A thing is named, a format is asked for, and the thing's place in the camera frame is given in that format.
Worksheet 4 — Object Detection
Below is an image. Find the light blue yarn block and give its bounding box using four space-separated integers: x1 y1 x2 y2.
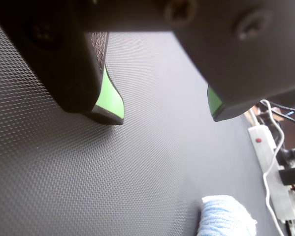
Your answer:
197 195 258 236

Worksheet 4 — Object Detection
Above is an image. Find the white power strip red switch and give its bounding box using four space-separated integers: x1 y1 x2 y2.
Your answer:
247 124 295 221

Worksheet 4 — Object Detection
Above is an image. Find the thin black cable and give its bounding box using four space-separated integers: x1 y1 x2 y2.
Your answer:
270 101 295 130

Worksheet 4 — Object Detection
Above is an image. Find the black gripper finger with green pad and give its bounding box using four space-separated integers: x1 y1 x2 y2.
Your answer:
0 0 126 125
162 0 295 122

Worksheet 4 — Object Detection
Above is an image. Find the thin white cable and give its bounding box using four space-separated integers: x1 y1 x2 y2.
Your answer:
259 99 286 233

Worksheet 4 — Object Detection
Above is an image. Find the black plug adapter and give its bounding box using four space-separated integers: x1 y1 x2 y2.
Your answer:
278 166 295 185

